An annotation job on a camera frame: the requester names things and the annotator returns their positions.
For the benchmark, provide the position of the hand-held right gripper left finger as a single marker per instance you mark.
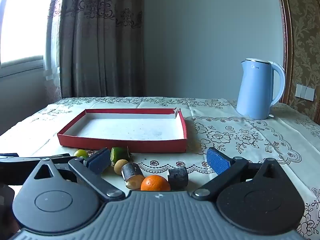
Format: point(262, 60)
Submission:
point(100, 160)

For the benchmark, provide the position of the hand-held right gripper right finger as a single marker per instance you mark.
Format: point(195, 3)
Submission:
point(217, 161)

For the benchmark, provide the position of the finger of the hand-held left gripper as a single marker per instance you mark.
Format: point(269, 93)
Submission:
point(30, 159)

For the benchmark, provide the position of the large brown longan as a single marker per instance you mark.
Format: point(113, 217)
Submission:
point(118, 167)

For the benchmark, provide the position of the green cucumber piece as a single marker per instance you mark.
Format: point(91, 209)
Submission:
point(119, 154)

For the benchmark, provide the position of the green citrus fruit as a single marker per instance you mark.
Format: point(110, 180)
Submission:
point(80, 153)

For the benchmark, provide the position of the red cardboard box tray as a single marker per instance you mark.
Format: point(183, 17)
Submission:
point(125, 130)

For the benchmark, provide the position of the large orange mandarin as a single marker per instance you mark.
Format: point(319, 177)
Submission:
point(155, 183)

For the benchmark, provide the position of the white floral tablecloth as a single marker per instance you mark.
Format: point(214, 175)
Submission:
point(250, 140)

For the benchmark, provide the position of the light blue electric kettle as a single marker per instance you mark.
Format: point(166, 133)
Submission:
point(255, 92)

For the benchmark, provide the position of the brown patterned curtain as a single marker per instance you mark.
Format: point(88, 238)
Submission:
point(100, 42)

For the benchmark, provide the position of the sheer white curtain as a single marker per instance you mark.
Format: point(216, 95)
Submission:
point(53, 42)

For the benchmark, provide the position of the window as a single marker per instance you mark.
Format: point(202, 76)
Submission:
point(22, 22)

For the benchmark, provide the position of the floral wall panel wooden frame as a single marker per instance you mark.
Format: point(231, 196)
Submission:
point(305, 30)

